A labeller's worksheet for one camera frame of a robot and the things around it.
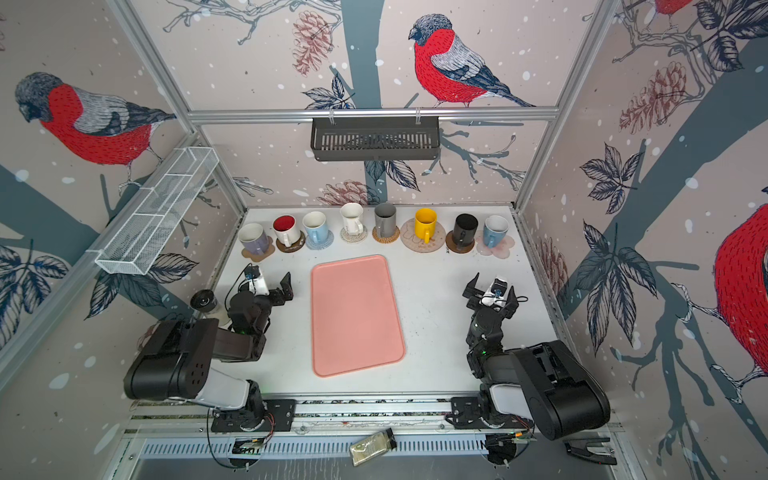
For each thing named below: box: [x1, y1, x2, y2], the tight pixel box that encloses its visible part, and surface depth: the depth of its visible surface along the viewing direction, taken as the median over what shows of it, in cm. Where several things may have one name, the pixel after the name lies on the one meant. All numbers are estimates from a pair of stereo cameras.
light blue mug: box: [302, 211, 328, 243], surface depth 106 cm
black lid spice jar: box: [190, 289, 217, 312], surface depth 85 cm
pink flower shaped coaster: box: [475, 230, 515, 259], surface depth 109 cm
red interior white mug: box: [272, 214, 301, 247], surface depth 106 cm
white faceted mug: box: [340, 202, 364, 236], surface depth 107 cm
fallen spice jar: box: [349, 428, 398, 467], surface depth 67 cm
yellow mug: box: [415, 208, 437, 244], surface depth 108 cm
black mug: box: [453, 213, 478, 247], surface depth 105 cm
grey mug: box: [374, 202, 397, 238], surface depth 107 cm
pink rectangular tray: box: [311, 254, 406, 378], surface depth 95 cm
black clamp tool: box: [563, 437, 617, 465], surface depth 69 cm
